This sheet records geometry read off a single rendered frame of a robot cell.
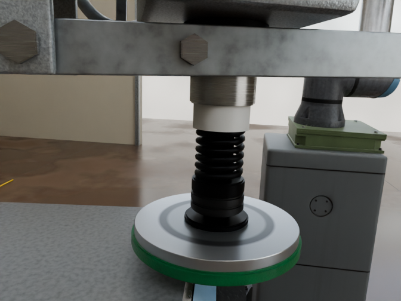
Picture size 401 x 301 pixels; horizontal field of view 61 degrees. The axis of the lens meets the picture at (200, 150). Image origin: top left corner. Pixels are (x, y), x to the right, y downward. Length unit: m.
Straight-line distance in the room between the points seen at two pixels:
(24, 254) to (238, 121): 0.33
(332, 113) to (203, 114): 0.97
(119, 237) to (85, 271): 0.09
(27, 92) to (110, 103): 1.44
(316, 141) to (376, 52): 0.85
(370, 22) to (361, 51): 1.02
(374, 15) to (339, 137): 0.46
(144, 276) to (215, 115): 0.21
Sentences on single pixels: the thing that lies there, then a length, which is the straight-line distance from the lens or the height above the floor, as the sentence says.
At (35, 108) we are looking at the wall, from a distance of 6.29.
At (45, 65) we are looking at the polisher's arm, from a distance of 0.32.
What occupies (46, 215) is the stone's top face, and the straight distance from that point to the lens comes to 0.64.
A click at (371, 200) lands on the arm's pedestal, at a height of 0.69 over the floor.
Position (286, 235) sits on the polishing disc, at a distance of 0.43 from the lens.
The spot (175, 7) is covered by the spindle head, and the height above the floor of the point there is 1.14.
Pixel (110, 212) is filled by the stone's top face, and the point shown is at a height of 0.84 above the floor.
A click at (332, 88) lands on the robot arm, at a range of 1.32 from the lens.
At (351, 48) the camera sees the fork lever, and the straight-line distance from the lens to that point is 0.42.
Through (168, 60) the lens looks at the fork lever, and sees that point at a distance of 0.34.
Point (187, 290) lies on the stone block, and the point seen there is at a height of 0.84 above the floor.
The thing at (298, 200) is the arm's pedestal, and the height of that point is 0.67.
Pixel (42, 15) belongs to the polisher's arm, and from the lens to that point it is 0.33.
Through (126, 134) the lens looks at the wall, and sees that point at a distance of 5.60.
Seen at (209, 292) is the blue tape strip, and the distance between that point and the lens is 0.46.
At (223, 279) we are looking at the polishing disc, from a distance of 0.37.
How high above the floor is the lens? 1.08
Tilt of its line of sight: 12 degrees down
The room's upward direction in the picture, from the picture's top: 2 degrees clockwise
